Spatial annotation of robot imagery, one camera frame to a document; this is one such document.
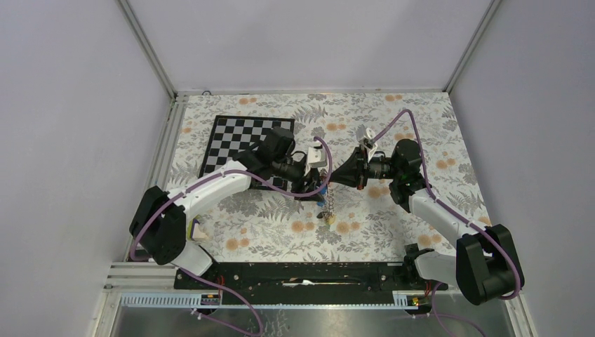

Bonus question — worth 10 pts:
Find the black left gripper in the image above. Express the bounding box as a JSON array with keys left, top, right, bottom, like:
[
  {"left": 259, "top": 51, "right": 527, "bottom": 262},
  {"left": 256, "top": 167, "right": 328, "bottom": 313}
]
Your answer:
[{"left": 272, "top": 156, "right": 324, "bottom": 201}]

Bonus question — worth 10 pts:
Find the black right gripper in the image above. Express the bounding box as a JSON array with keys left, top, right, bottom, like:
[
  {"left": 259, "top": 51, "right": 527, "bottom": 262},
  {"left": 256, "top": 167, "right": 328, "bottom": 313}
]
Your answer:
[{"left": 327, "top": 144, "right": 402, "bottom": 190}]

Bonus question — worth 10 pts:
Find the metal keyring chain with keys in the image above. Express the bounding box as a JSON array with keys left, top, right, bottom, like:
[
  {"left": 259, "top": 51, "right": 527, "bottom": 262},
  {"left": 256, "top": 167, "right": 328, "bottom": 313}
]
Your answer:
[{"left": 316, "top": 181, "right": 338, "bottom": 227}]

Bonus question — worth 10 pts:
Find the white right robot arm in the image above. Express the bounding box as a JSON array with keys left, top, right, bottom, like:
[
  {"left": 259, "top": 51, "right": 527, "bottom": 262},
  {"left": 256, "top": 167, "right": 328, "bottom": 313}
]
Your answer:
[{"left": 330, "top": 139, "right": 524, "bottom": 305}]

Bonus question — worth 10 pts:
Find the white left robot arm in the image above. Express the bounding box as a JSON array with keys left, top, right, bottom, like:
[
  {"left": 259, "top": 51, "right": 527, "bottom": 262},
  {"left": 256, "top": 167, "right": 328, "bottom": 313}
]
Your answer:
[{"left": 129, "top": 127, "right": 333, "bottom": 289}]

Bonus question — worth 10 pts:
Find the floral patterned table mat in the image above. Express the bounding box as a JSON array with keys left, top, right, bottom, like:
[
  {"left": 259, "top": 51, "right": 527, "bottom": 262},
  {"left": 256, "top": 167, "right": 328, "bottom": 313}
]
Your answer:
[{"left": 166, "top": 93, "right": 490, "bottom": 262}]

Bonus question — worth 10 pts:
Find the black white checkerboard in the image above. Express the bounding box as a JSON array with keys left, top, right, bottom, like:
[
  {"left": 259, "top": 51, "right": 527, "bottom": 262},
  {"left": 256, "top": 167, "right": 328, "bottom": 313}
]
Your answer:
[{"left": 198, "top": 115, "right": 307, "bottom": 191}]

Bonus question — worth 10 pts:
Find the green white small object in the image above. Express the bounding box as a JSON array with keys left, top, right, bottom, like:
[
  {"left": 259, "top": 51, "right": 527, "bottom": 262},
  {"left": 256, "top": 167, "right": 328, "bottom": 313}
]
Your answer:
[{"left": 186, "top": 217, "right": 209, "bottom": 242}]

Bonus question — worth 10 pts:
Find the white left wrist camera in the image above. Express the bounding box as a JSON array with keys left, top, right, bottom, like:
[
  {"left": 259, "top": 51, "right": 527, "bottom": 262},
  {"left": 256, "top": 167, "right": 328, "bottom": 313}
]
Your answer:
[{"left": 305, "top": 145, "right": 328, "bottom": 172}]

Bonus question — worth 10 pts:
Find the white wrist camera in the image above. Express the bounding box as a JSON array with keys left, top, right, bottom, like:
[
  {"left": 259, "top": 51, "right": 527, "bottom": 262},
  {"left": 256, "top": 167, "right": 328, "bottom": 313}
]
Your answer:
[
  {"left": 355, "top": 127, "right": 377, "bottom": 157},
  {"left": 305, "top": 145, "right": 328, "bottom": 172}
]

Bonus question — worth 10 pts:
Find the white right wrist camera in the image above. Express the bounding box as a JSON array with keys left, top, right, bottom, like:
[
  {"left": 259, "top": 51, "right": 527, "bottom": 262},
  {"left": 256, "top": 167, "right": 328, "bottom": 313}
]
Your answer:
[{"left": 355, "top": 127, "right": 377, "bottom": 157}]

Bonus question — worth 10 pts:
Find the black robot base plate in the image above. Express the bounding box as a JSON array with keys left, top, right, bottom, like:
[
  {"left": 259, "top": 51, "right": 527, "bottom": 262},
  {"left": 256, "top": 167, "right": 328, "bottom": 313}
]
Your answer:
[{"left": 173, "top": 262, "right": 436, "bottom": 305}]

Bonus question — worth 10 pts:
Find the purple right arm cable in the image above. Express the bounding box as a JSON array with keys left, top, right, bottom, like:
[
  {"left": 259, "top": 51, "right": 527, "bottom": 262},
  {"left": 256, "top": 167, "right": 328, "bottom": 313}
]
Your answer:
[{"left": 371, "top": 109, "right": 521, "bottom": 337}]

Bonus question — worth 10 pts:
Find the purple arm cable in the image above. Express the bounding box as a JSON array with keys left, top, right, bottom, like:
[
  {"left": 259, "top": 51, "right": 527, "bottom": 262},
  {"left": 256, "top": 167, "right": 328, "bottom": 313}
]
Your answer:
[
  {"left": 371, "top": 109, "right": 521, "bottom": 337},
  {"left": 129, "top": 136, "right": 334, "bottom": 336}
]

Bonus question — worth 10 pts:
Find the aluminium frame rail left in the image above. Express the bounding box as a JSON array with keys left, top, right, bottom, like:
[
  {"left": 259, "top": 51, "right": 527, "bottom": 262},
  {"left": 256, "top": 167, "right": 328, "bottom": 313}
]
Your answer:
[{"left": 140, "top": 93, "right": 189, "bottom": 198}]

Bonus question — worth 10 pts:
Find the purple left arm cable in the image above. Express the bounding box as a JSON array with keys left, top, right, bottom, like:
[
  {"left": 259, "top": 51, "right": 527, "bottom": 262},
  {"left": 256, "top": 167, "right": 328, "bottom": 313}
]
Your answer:
[{"left": 129, "top": 136, "right": 334, "bottom": 336}]

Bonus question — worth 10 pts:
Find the grey slotted cable duct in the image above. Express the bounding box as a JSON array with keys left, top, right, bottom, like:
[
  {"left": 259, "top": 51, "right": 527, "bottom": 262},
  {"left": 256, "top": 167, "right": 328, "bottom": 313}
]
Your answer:
[{"left": 120, "top": 291, "right": 418, "bottom": 310}]

